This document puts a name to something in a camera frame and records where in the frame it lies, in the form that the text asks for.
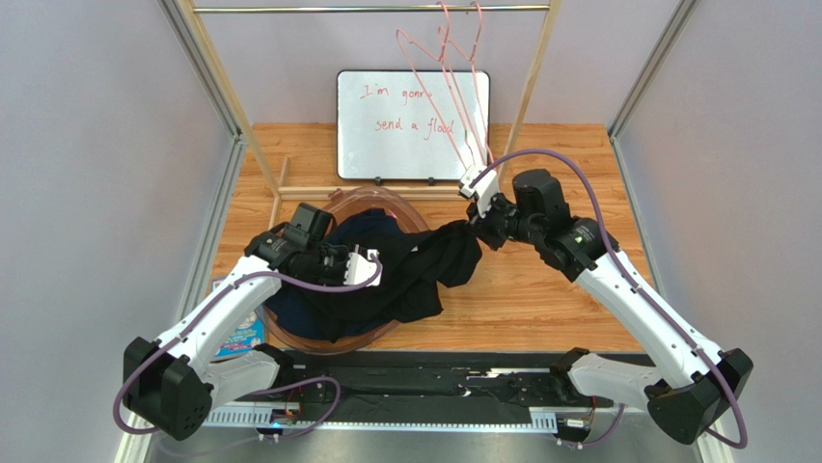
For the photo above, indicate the whiteboard with red writing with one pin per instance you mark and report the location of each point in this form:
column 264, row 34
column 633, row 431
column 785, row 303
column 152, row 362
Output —
column 371, row 139

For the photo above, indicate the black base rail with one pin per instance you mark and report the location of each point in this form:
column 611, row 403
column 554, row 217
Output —
column 431, row 387

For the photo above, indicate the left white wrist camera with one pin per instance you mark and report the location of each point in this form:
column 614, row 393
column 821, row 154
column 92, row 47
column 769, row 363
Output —
column 363, row 267

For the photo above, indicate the black floral t-shirt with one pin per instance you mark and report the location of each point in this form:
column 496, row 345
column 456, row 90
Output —
column 415, row 265

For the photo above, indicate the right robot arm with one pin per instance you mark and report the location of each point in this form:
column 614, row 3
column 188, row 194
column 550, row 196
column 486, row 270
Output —
column 682, row 389

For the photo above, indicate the rear pink wire hanger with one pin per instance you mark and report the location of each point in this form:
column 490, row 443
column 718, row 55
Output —
column 479, row 132

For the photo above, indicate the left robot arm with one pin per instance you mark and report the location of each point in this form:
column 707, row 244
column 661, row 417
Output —
column 172, row 382

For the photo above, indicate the front pink wire hanger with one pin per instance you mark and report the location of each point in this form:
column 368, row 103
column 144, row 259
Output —
column 432, row 115

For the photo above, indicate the left aluminium frame post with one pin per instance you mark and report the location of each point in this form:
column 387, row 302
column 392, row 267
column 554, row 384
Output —
column 199, row 48

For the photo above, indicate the aluminium frame post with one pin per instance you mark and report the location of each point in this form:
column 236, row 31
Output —
column 199, row 48
column 675, row 26

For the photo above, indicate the metal hanging rod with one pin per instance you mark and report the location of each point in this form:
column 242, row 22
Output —
column 429, row 8

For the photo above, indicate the navy blue garment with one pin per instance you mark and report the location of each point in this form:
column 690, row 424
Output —
column 298, row 310

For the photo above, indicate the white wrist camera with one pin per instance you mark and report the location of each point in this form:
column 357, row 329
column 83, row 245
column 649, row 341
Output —
column 363, row 267
column 479, row 184

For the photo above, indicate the wooden clothes rack frame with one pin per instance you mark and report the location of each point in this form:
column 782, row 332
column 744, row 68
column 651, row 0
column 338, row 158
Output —
column 284, row 193

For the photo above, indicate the blue illustrated booklet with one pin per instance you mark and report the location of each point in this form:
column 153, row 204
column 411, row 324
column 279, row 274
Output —
column 245, row 337

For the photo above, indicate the pink wire hanger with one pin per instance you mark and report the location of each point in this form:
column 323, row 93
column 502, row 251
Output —
column 432, row 115
column 479, row 132

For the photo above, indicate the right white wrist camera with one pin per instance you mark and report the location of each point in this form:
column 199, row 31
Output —
column 479, row 184

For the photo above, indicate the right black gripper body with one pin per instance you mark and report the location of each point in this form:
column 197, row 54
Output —
column 491, row 224

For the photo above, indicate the transparent brown plastic basin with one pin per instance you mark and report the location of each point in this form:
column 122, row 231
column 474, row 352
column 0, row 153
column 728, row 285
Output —
column 343, row 205

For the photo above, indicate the right aluminium frame post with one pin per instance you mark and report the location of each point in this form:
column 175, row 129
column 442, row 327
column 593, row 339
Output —
column 675, row 26

